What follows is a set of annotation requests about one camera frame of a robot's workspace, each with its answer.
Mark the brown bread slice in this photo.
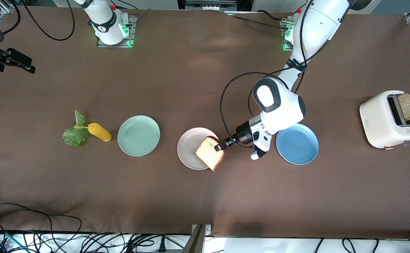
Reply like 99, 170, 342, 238
397, 92, 410, 122
195, 136, 225, 172

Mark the green lettuce leaf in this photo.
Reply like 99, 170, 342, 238
62, 110, 90, 147

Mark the yellow mustard squeeze bottle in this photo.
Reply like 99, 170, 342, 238
74, 123, 113, 142

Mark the beige plate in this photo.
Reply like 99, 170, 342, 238
177, 127, 222, 170

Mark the blue plate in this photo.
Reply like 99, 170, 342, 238
276, 123, 319, 165

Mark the mint green plate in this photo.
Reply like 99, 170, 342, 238
117, 115, 161, 157

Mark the brown table cloth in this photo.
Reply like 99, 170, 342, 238
0, 6, 410, 239

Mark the white toaster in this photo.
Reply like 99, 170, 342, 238
359, 90, 410, 150

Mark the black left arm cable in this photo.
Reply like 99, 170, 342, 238
220, 0, 348, 148

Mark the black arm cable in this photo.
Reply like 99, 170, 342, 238
220, 0, 348, 148
0, 0, 76, 44

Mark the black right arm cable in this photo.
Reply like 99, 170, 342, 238
0, 0, 76, 44

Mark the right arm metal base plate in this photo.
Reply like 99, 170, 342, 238
96, 15, 137, 48

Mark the metal table clamp bracket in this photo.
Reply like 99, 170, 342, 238
190, 224, 212, 253

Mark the black cable on table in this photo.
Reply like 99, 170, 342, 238
224, 13, 284, 29
256, 10, 290, 22

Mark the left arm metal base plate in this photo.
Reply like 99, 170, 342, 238
280, 18, 295, 52

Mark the long black floor cable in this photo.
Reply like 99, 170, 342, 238
0, 203, 82, 253

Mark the black looped floor cable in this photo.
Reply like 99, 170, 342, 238
342, 238, 359, 253

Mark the teal floor cable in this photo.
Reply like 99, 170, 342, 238
0, 228, 28, 253

